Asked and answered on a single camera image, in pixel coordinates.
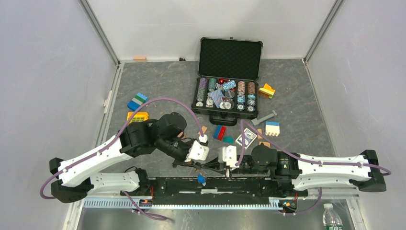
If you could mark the grey plastic bolt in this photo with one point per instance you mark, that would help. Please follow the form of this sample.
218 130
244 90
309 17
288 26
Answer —
257 121

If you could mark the orange wooden block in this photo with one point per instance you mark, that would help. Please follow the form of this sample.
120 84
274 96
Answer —
268 145

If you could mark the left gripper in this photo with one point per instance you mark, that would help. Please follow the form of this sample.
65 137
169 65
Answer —
194 164

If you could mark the plastic water bottle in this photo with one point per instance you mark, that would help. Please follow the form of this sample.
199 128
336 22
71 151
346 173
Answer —
331 219

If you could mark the yellow orange brick pile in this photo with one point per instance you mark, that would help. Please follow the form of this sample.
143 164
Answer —
267 91

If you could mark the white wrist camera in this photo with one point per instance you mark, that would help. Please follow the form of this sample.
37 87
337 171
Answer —
199 150
228 155

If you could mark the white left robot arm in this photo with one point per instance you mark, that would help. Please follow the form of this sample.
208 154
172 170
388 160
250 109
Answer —
81 176

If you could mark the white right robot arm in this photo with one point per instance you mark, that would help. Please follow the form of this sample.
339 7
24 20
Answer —
299 172

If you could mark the black poker chip case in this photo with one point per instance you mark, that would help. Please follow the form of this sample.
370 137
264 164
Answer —
227 88

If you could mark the blue playing card box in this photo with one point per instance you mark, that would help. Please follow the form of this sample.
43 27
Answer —
249 135

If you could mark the blue red brick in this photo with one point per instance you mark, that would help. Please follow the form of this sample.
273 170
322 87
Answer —
219 132

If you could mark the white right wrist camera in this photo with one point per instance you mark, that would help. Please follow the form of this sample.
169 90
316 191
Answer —
228 155

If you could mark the blue white brick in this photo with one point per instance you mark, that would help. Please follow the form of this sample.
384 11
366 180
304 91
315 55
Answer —
272 128

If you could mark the blue grey green brick stack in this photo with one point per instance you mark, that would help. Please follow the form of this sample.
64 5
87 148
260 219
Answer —
137 101

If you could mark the blue key tag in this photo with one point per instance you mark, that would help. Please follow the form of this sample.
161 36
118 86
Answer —
201 179

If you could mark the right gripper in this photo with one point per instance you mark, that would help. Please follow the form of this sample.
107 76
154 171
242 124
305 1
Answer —
220 166

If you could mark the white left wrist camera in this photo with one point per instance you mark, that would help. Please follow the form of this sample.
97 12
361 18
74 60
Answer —
199 150

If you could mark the wooden block on ledge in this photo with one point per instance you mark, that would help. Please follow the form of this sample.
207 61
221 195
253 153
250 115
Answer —
140 59

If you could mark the teal flat piece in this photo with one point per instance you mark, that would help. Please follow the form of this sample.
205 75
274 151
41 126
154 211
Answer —
228 139

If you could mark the yellow window brick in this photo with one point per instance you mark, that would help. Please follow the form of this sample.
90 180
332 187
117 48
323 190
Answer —
140 117

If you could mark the orange flat block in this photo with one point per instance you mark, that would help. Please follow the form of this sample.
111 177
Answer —
204 129

